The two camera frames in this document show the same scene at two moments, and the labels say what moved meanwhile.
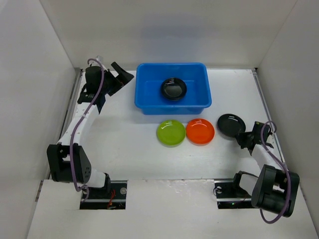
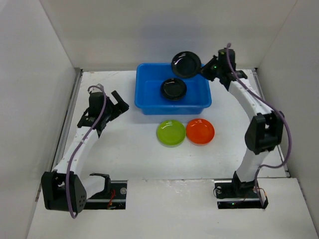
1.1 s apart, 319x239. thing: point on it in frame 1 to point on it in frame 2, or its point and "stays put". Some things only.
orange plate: [200, 132] stays put
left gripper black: [124, 77] to [120, 108]
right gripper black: [244, 138] to [207, 70]
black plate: [173, 89] stays put
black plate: [231, 125] to [186, 64]
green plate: [171, 133] stays put
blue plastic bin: [150, 76] stays put
